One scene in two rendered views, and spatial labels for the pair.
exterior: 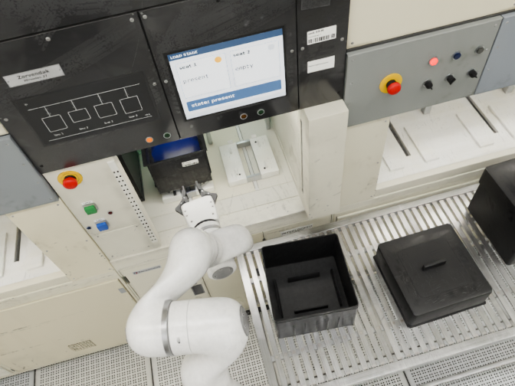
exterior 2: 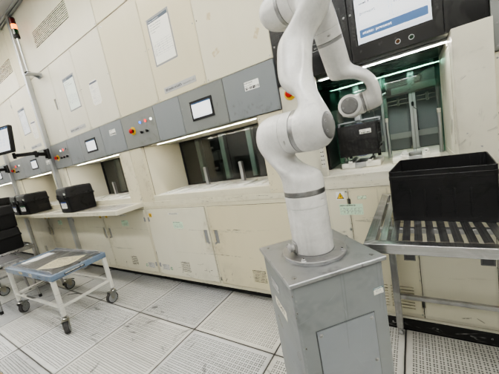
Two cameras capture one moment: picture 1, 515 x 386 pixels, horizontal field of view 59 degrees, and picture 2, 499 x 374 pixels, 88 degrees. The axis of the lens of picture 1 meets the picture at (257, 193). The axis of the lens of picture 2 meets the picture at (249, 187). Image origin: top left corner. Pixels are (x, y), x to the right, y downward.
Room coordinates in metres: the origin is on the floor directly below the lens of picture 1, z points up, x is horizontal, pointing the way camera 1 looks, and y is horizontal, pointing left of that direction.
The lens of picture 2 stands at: (-0.46, -0.19, 1.11)
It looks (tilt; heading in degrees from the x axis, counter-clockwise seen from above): 9 degrees down; 41
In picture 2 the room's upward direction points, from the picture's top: 11 degrees counter-clockwise
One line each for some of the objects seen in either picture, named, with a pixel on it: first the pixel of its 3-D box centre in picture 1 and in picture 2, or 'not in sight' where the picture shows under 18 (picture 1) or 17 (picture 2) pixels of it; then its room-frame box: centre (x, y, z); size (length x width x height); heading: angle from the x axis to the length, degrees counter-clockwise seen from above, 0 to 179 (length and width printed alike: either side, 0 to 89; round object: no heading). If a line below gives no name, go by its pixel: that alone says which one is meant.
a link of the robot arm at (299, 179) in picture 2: not in sight; (288, 153); (0.21, 0.21, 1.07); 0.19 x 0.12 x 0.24; 86
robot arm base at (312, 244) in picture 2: not in sight; (309, 222); (0.21, 0.17, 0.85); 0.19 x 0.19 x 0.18
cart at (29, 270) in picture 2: not in sight; (63, 281); (0.05, 2.64, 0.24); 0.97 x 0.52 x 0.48; 100
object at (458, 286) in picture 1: (431, 270); not in sight; (0.64, -0.56, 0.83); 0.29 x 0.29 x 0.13; 9
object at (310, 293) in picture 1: (307, 285); (440, 185); (0.65, -0.12, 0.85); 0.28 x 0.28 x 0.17; 2
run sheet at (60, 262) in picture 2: not in sight; (61, 261); (0.05, 2.45, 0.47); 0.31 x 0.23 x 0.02; 118
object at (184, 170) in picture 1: (175, 148); (359, 133); (1.19, 0.28, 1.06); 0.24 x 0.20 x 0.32; 97
